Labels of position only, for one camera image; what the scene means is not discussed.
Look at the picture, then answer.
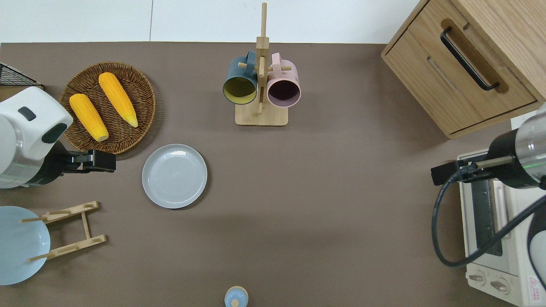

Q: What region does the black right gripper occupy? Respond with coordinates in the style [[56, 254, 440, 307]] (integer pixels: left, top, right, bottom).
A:
[[431, 157, 491, 187]]

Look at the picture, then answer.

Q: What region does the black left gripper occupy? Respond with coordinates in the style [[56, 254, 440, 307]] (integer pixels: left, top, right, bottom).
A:
[[63, 149, 116, 174]]

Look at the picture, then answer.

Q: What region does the gray plate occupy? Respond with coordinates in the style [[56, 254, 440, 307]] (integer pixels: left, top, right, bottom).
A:
[[142, 144, 208, 210]]

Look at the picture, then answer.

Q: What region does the light blue plate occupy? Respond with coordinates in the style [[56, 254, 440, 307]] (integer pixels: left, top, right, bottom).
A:
[[0, 206, 51, 285]]

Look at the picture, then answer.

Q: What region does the blunt yellow corn cob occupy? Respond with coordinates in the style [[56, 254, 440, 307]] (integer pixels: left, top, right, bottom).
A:
[[69, 93, 109, 142]]

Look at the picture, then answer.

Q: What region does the pointed yellow corn cob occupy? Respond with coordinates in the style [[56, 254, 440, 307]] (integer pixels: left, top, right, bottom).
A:
[[98, 72, 139, 128]]

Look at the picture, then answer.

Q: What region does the wooden dish rack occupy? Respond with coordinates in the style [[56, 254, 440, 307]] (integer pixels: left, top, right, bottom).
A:
[[19, 201, 107, 262]]

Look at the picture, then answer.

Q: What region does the brown wicker basket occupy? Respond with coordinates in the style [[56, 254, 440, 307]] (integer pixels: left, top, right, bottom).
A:
[[59, 62, 157, 155]]

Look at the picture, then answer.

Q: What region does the wooden drawer cabinet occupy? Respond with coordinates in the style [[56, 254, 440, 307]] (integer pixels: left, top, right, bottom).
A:
[[381, 0, 546, 139]]

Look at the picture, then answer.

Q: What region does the brown table mat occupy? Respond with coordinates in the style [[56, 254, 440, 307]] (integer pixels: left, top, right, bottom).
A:
[[0, 42, 546, 307]]

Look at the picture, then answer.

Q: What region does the cream toaster oven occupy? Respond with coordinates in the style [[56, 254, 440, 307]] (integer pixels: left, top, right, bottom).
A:
[[457, 149, 546, 307]]

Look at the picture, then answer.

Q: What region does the teal mug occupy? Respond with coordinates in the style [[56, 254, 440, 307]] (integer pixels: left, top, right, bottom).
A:
[[222, 51, 259, 105]]

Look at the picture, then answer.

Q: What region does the wooden mug tree stand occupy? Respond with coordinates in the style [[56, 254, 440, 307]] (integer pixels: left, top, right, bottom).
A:
[[235, 2, 293, 127]]

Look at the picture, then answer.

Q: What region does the pink mug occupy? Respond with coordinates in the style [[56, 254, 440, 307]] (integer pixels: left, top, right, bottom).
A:
[[267, 52, 302, 107]]

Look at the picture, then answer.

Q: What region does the blue dome lid wooden knob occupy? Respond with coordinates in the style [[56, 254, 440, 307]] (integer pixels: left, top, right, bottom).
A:
[[224, 286, 249, 307]]

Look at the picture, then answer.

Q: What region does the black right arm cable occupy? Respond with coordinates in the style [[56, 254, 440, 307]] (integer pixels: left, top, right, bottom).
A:
[[432, 168, 546, 268]]

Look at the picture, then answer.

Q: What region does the wire box with checked cloth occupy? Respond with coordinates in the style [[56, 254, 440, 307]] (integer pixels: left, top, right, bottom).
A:
[[0, 63, 43, 88]]

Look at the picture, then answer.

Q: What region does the black cabinet drawer handle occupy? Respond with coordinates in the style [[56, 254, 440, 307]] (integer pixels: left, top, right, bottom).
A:
[[440, 27, 500, 91]]

